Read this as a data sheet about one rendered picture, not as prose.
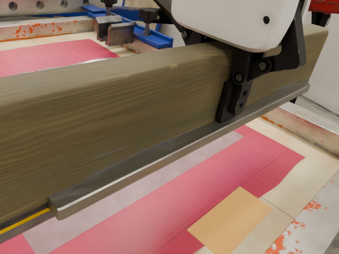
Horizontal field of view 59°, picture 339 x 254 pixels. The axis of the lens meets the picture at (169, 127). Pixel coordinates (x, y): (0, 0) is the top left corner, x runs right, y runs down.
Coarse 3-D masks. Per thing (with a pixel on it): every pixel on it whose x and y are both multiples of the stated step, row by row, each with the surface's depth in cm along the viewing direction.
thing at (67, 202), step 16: (272, 96) 34; (288, 96) 35; (256, 112) 30; (208, 128) 26; (224, 128) 26; (176, 144) 23; (192, 144) 24; (128, 160) 21; (144, 160) 21; (160, 160) 21; (96, 176) 19; (112, 176) 19; (128, 176) 20; (144, 176) 21; (64, 192) 18; (80, 192) 18; (96, 192) 18; (112, 192) 19; (48, 208) 18; (64, 208) 17; (80, 208) 18
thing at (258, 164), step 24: (24, 48) 68; (48, 48) 70; (72, 48) 72; (96, 48) 74; (216, 144) 46; (240, 144) 47; (264, 144) 48; (168, 168) 40; (192, 168) 41; (216, 168) 41; (240, 168) 42; (264, 168) 43; (288, 168) 43; (192, 192) 37; (216, 192) 37; (264, 192) 38
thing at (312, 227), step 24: (0, 24) 70; (24, 24) 72; (48, 24) 76; (72, 24) 80; (96, 24) 84; (144, 48) 72; (168, 48) 70; (288, 120) 52; (312, 120) 49; (336, 144) 47; (336, 192) 35; (312, 216) 31; (336, 216) 32; (288, 240) 28; (312, 240) 29
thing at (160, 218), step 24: (0, 72) 57; (24, 72) 58; (120, 192) 35; (144, 192) 36; (168, 192) 36; (72, 216) 31; (96, 216) 32; (120, 216) 32; (144, 216) 33; (168, 216) 33; (192, 216) 34; (24, 240) 29; (48, 240) 29; (72, 240) 29; (96, 240) 29; (120, 240) 30; (144, 240) 30; (168, 240) 31; (192, 240) 31
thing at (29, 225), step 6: (42, 216) 19; (48, 216) 19; (54, 216) 20; (30, 222) 19; (36, 222) 19; (42, 222) 19; (18, 228) 18; (24, 228) 18; (30, 228) 19; (0, 234) 17; (6, 234) 18; (12, 234) 18; (18, 234) 18; (0, 240) 18; (6, 240) 18
